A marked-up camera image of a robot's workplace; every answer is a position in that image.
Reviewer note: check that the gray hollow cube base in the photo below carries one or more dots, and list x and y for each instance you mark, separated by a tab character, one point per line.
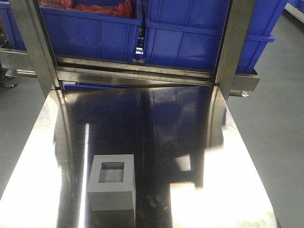
111	185

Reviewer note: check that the blue bin right on shelf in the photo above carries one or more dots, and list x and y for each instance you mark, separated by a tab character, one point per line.
187	33

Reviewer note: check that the blue bin with red contents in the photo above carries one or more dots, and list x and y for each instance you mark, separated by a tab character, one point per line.
85	34

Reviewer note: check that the blue bin far left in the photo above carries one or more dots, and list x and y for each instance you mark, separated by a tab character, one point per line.
13	34

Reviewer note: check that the red mesh bag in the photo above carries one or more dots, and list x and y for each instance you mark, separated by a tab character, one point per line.
122	9

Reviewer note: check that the stainless steel shelf rack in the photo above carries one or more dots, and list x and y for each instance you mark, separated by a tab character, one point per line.
38	60

